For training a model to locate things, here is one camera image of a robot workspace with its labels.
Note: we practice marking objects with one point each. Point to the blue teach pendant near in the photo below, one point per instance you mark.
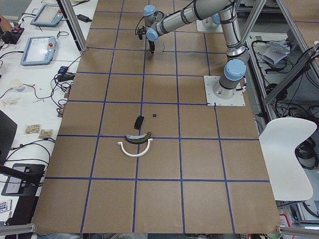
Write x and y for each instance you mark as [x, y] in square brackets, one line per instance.
[38, 51]

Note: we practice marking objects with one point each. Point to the black brake pad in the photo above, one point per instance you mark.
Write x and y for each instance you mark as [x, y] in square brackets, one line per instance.
[138, 122]

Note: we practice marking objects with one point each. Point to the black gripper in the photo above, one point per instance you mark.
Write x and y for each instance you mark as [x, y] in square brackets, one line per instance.
[151, 43]

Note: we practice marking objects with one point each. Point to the aluminium frame post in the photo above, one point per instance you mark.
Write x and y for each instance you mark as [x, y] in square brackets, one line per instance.
[73, 24]

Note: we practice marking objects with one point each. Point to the black power adapter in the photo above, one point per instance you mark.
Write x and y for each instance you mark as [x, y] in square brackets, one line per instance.
[83, 18]

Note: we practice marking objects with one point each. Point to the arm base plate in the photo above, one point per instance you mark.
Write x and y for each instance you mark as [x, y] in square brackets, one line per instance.
[206, 28]
[216, 95]

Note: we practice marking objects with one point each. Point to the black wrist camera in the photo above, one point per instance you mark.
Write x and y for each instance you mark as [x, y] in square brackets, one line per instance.
[141, 32]

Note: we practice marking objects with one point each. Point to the white chair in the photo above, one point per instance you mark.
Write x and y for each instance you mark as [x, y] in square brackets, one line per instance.
[278, 141]

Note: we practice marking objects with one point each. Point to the white curved plastic bracket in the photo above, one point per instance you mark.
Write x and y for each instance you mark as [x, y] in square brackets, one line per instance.
[134, 150]

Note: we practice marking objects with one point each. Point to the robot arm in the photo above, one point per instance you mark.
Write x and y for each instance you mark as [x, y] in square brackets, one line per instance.
[212, 14]

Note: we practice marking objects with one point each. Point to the blue teach pendant far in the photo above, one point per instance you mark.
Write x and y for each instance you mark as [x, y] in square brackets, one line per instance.
[48, 16]

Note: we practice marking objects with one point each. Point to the olive brake shoe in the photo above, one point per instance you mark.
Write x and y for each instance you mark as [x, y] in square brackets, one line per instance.
[138, 139]

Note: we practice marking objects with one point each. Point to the blue teach pendant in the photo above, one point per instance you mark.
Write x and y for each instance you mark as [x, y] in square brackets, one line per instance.
[38, 51]
[48, 16]

